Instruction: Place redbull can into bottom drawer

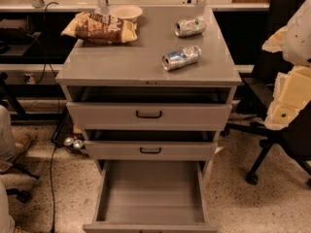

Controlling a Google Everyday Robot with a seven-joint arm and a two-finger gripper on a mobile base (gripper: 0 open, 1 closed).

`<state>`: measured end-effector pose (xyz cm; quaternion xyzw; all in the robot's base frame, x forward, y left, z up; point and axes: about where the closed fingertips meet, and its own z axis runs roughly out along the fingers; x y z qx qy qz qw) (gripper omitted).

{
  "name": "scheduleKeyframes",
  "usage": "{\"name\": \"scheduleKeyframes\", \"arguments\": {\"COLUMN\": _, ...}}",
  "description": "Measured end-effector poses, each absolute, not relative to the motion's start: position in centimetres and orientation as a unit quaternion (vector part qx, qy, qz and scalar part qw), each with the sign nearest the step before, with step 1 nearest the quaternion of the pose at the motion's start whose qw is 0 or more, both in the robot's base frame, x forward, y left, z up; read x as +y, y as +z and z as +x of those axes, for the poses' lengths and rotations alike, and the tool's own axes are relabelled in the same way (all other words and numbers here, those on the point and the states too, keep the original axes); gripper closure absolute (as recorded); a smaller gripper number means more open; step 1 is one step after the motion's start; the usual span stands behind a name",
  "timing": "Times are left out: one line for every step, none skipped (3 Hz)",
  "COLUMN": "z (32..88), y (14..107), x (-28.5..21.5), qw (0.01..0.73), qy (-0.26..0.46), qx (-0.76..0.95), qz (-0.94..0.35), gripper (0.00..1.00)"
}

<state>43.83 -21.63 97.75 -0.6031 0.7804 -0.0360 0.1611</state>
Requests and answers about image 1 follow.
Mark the grey drawer cabinet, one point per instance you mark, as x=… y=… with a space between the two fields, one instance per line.
x=133 y=73

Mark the black office chair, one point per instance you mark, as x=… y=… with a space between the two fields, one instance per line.
x=257 y=95

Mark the grey top drawer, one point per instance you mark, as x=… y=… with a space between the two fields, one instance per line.
x=149 y=116

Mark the black chair base left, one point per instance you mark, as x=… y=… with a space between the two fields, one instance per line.
x=20 y=189

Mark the wall power outlet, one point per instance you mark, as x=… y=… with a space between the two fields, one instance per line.
x=29 y=78

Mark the silver green soda can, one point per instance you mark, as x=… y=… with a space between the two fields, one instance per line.
x=190 y=27

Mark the grey open bottom drawer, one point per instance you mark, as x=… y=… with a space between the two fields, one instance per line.
x=150 y=197

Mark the grey middle drawer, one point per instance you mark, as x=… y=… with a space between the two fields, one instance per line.
x=145 y=150

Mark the brown shoe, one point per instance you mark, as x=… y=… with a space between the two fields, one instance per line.
x=23 y=142

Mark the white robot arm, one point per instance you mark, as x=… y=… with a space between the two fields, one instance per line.
x=297 y=40

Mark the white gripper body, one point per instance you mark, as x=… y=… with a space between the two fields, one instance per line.
x=298 y=39

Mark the white bowl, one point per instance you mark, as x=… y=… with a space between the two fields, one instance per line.
x=129 y=12

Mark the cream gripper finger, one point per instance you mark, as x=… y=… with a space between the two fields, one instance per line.
x=285 y=107
x=275 y=42

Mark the silver can on floor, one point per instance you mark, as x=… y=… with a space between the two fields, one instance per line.
x=68 y=141
x=77 y=144

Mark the person leg light trousers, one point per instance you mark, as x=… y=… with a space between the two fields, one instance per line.
x=7 y=139

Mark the brown chip bag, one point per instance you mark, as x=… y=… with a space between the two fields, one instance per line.
x=101 y=29

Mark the silver blue redbull can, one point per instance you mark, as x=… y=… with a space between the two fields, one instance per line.
x=181 y=58

